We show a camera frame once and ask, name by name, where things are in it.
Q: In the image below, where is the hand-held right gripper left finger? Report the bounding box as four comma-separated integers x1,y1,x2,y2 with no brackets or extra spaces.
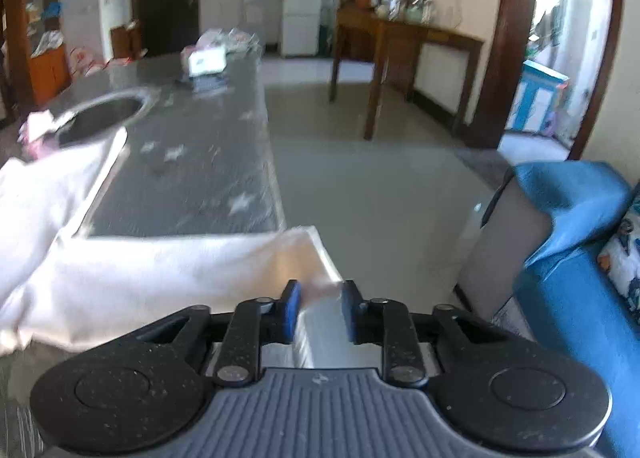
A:
131,281,304,387

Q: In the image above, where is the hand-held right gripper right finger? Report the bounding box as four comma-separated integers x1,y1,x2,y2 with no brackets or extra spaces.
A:
341,281,506,387

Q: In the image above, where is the white cloth garment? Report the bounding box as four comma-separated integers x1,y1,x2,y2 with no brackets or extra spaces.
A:
0,128,347,356

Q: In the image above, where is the blue sofa with cushion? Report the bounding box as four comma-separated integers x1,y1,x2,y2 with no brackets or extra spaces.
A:
512,161,640,458

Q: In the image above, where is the white packet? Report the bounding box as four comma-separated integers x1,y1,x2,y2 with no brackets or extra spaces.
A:
188,49,227,78

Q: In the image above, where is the round black table inset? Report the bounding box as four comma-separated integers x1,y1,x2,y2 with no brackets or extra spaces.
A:
54,88,161,149

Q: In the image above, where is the wooden side table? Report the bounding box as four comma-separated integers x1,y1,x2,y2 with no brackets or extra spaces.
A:
328,7,486,141

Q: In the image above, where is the pile of plastic bags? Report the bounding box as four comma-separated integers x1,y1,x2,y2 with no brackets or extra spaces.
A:
181,27,264,59

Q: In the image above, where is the patterned pillow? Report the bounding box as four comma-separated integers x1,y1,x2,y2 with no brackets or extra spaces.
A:
597,188,640,326

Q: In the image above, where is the blue and white cabinet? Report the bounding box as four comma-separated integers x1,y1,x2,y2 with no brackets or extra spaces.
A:
504,60,571,135

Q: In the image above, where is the white refrigerator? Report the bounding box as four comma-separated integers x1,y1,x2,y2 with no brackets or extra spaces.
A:
279,0,327,58

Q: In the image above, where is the pink and white small garment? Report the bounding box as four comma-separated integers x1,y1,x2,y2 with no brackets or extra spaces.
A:
17,111,68,159

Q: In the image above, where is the small wooden cabinet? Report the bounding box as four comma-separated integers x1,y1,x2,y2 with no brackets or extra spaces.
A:
110,21,144,59

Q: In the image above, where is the red patterned play tent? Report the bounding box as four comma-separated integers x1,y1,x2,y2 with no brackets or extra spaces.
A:
69,45,109,78

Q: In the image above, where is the wooden bookshelf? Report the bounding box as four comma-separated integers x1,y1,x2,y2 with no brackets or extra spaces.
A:
4,0,72,105

